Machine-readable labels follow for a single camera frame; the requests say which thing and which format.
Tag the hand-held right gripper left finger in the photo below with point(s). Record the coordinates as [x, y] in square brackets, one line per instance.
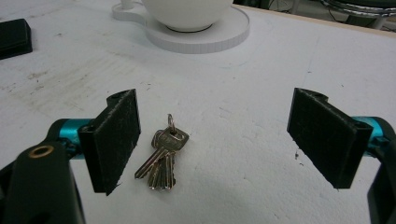
[112, 140]

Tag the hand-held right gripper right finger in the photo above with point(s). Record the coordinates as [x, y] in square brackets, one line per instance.
[327, 137]

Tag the silver key bunch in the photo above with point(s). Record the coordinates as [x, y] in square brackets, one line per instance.
[163, 155]

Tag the chrome metal stand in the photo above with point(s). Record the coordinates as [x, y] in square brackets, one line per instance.
[361, 7]

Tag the black box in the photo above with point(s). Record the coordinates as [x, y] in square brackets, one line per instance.
[14, 39]

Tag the white round base tray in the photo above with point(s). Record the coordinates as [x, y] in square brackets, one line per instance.
[214, 37]

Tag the white round bowl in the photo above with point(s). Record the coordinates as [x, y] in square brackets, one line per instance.
[186, 14]

